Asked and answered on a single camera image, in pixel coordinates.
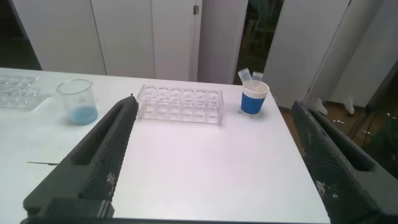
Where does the clear glass beaker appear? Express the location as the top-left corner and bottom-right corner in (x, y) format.
(55, 78), (100, 126)

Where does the white screen foot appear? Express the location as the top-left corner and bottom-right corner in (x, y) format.
(310, 97), (329, 116)
(343, 97), (356, 115)

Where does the copper coloured tripod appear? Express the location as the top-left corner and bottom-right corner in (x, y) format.
(346, 60), (398, 177)

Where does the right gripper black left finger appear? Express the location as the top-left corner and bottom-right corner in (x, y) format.
(22, 94), (140, 218)

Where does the blue and white paper cup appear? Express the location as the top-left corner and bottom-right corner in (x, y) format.
(240, 79), (271, 116)

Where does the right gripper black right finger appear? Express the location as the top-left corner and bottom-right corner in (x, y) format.
(290, 100), (398, 224)

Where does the clear acrylic test tube rack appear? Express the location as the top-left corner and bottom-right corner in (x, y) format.
(0, 74), (51, 112)
(136, 83), (224, 126)

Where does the pale background chair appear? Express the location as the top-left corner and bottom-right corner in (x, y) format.
(248, 17), (276, 62)

